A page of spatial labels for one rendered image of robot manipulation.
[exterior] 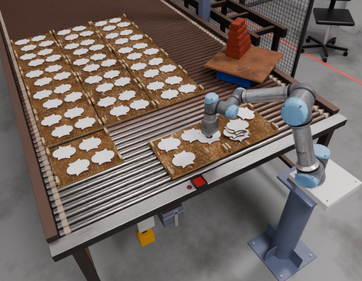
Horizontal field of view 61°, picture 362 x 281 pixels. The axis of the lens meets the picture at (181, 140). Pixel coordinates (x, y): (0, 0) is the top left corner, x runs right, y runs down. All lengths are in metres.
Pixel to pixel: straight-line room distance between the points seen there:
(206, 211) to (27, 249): 1.52
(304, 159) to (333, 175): 0.42
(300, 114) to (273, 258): 1.48
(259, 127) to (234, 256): 1.06
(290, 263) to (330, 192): 0.91
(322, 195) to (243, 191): 1.19
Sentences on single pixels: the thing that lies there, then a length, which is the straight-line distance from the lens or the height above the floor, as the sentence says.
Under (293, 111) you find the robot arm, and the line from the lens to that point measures 1.47.
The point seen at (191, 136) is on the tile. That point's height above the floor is 0.95.
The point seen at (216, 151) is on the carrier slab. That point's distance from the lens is 1.99.
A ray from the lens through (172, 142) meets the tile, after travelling 2.03.
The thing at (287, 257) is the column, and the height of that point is 0.04.
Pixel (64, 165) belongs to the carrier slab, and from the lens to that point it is 2.06.
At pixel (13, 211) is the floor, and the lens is 3.25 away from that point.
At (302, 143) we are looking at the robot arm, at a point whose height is 1.30.
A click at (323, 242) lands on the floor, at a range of 2.88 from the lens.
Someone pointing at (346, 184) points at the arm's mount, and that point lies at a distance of 2.03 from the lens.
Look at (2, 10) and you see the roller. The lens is 4.72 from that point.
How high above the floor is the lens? 2.36
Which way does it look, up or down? 44 degrees down
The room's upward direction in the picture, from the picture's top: 2 degrees counter-clockwise
